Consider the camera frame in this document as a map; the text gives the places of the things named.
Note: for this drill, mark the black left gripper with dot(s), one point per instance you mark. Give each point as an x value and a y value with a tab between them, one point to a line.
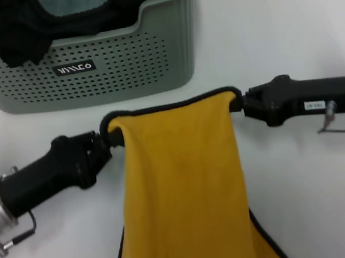
57	169

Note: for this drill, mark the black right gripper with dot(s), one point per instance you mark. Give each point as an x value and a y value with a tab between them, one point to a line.
299	98

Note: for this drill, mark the yellow towel with black edge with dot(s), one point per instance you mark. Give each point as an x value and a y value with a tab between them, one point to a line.
182	181

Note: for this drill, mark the green perforated storage box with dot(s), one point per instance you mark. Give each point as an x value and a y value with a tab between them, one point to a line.
139	66

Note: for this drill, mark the teal towel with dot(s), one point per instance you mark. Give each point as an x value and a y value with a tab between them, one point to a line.
79	1

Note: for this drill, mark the black cloth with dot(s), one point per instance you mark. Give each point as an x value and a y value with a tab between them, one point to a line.
20	34

